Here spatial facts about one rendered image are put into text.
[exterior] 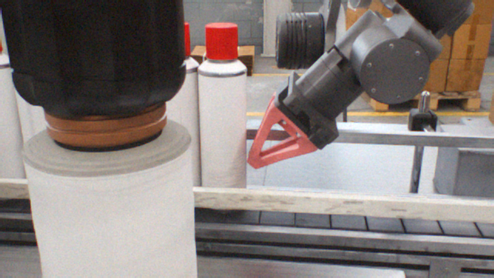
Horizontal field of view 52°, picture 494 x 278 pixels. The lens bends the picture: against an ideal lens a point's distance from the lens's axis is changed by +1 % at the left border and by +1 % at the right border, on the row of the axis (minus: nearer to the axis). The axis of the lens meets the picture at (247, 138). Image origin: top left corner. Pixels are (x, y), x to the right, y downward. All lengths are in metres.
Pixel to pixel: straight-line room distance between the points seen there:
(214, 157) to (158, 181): 0.30
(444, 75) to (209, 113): 3.65
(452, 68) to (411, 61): 3.69
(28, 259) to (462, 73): 3.84
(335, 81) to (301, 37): 1.09
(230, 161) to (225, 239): 0.09
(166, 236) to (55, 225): 0.05
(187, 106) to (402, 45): 0.23
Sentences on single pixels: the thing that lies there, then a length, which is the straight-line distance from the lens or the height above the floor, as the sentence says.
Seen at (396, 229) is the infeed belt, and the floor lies 0.88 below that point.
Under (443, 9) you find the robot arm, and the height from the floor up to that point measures 1.10.
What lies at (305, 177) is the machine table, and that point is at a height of 0.83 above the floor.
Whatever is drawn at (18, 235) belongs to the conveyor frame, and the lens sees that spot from 0.63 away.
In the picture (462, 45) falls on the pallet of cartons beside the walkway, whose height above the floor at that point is 0.50.
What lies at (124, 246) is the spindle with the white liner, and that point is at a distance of 0.25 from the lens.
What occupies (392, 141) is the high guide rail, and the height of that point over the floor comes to 0.95.
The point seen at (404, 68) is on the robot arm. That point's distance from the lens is 0.44.
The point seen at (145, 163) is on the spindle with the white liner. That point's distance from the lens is 0.24.
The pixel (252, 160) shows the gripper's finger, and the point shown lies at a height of 0.94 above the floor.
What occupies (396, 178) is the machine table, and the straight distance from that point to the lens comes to 0.80.
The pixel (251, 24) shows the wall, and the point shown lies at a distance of 6.03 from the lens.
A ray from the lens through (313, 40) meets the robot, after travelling 1.58.
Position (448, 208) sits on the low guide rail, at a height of 0.91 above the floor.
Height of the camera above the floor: 1.15
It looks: 20 degrees down
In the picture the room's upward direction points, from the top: straight up
